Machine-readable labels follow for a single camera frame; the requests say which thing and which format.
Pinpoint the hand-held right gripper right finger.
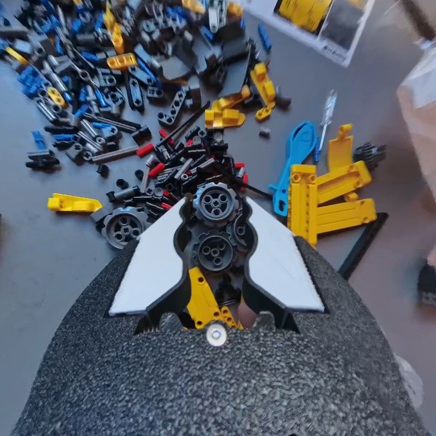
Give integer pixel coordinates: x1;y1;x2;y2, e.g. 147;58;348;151
242;196;326;330

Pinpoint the yellow curved panel piece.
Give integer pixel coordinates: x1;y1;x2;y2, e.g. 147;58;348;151
48;193;103;212

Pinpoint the clear plastic bag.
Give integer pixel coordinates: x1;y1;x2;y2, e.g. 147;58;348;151
397;44;436;266

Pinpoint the black frame piece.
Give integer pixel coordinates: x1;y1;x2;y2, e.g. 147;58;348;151
337;213;389;280

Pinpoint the blue brick separator tool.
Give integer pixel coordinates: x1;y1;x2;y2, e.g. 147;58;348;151
268;121;319;217

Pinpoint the black gear piece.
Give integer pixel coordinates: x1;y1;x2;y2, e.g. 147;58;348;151
352;143;387;171

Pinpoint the pile of building-block parts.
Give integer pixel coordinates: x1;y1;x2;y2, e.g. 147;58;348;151
0;0;379;331

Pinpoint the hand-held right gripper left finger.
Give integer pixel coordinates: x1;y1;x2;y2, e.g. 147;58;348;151
108;196;191;328

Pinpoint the yellow sticker sheet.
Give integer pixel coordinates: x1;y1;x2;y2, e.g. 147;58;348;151
254;0;375;67

